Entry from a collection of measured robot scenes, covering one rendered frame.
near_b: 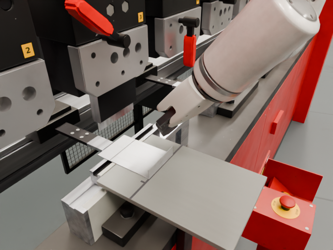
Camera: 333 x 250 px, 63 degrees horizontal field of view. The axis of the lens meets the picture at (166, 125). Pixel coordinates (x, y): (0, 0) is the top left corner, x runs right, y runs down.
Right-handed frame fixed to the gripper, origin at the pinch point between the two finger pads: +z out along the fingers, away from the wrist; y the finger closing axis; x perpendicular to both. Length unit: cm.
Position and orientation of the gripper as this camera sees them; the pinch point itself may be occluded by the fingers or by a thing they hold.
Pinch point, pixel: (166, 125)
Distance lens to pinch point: 55.3
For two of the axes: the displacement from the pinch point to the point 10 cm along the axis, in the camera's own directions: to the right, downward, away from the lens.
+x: 5.4, 8.3, -1.5
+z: -4.8, 4.5, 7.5
